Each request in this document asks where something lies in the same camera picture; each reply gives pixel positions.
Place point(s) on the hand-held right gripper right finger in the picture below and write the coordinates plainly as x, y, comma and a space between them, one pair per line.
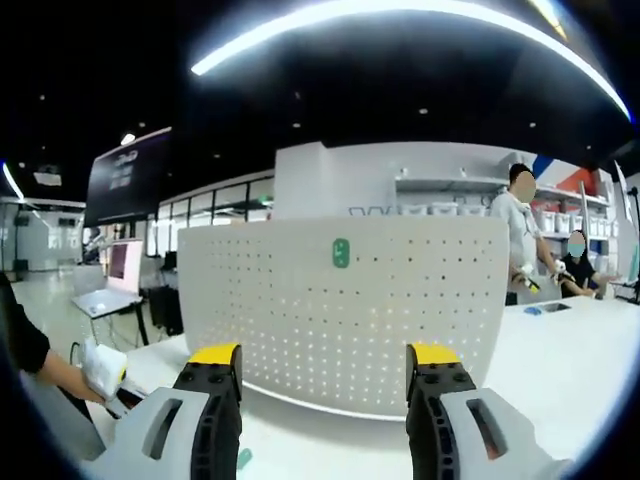
435, 415

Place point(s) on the white perforated mounting plate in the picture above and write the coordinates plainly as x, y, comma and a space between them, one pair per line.
350, 325

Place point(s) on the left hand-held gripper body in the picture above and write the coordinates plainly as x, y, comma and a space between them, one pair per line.
105, 370

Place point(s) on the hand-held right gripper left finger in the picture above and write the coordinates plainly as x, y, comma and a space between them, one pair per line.
215, 415

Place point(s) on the white storage shelf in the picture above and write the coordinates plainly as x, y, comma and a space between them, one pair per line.
450, 207

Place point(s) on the black office chair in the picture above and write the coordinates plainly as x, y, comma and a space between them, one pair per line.
167, 310

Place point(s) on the grey side table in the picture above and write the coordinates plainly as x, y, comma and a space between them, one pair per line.
107, 302

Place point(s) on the person's left hand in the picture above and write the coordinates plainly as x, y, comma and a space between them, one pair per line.
82, 385

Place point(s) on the grey mesh office chair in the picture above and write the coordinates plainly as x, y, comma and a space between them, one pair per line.
60, 430

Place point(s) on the small blue item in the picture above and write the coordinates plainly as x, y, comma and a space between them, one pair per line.
533, 311

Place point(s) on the large black hanging screen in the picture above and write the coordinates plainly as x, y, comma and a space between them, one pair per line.
125, 180

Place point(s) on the black flat tray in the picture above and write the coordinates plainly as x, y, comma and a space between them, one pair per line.
556, 307

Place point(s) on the green hook assembly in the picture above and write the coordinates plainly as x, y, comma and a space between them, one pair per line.
341, 252
245, 455

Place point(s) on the ceiling light strip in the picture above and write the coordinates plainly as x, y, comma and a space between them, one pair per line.
300, 30
12, 182

